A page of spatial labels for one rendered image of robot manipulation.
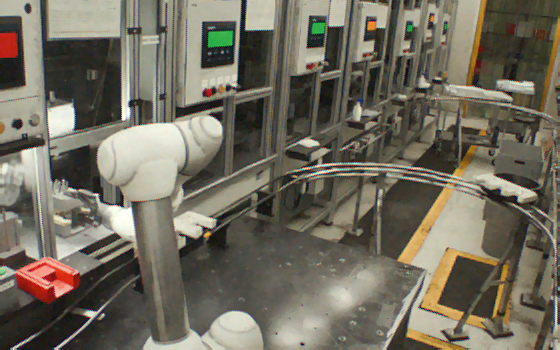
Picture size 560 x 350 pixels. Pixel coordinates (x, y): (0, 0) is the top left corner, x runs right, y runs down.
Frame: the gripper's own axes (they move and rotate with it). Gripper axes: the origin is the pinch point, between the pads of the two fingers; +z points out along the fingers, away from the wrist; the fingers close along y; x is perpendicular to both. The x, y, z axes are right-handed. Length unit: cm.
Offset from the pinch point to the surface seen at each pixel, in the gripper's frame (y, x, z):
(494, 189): -16, -189, -137
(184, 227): -14.8, -33.6, -28.5
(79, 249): -12.3, 8.7, -13.5
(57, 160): 15.6, 1.7, 5.1
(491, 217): -68, -280, -139
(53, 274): -8.9, 28.6, -24.3
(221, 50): 54, -72, -15
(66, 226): -7.8, 5.5, -2.9
